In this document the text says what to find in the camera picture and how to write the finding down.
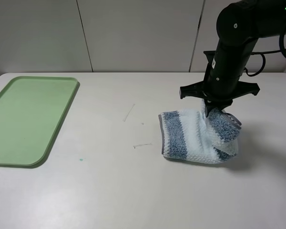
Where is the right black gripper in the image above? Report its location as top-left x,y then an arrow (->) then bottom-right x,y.
180,81 -> 260,117

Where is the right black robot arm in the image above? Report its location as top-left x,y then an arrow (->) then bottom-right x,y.
180,0 -> 286,115

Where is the blue white striped towel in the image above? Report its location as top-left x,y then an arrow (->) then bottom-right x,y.
158,103 -> 242,165

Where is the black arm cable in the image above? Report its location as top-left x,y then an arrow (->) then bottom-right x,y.
243,14 -> 286,77

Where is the green plastic tray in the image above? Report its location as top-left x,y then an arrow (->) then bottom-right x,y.
0,76 -> 80,167

